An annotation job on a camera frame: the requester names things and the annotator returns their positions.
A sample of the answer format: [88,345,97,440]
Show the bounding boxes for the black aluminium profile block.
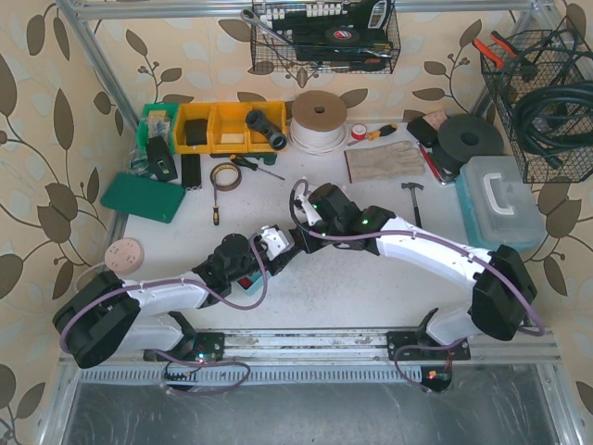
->
[181,154,202,191]

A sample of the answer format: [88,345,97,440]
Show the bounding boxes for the small orange-black screwdriver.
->
[212,182,220,226]

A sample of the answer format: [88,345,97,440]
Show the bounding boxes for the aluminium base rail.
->
[58,329,561,388]

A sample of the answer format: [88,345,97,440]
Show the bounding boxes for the white cable spool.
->
[289,90,348,156]

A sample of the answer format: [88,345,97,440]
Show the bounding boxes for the steel claw hammer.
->
[401,182,424,228]

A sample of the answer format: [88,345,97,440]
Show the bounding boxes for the grey plastic pipe fitting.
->
[246,109,287,151]

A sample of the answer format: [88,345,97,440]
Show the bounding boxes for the yellow-black bit driver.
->
[347,123,397,146]

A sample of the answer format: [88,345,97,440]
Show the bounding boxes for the beige work glove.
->
[345,141,425,184]

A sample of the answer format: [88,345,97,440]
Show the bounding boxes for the yellow storage bins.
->
[172,101,287,155]

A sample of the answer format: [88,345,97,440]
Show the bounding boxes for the black disc spool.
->
[433,114,504,173]

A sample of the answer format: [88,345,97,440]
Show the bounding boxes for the wire basket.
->
[472,28,592,184]
[240,1,401,78]

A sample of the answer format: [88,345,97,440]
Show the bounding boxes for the teal clear storage box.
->
[455,156,546,252]

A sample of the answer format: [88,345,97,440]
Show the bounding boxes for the orange-handled pliers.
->
[472,31,520,69]

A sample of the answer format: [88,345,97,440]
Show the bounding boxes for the right wire basket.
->
[472,28,592,184]

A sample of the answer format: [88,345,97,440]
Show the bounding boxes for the coiled black hose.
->
[512,81,593,159]

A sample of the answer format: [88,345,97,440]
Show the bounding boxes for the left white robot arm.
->
[53,226,300,369]

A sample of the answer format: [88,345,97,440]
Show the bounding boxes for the brown packing tape roll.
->
[209,162,242,192]

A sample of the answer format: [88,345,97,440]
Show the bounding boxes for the black block in bin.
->
[184,119,208,146]

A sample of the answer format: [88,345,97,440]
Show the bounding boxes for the teal spring tray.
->
[236,274,263,296]

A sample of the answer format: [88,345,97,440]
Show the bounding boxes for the black-yellow flathead screwdriver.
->
[230,155,284,181]

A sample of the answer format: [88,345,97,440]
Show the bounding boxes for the red white tape roll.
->
[351,123,367,141]

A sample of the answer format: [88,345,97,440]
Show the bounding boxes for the black meter device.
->
[145,136,178,182]

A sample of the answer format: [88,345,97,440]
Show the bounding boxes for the green storage bin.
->
[136,103,179,154]

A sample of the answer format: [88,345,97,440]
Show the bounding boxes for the green flat case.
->
[100,172,185,223]

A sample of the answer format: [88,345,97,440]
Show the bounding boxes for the top wire basket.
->
[240,1,401,78]

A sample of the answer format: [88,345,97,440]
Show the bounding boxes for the black case with sponge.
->
[407,110,448,148]

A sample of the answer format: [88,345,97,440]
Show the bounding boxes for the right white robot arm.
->
[289,179,545,347]

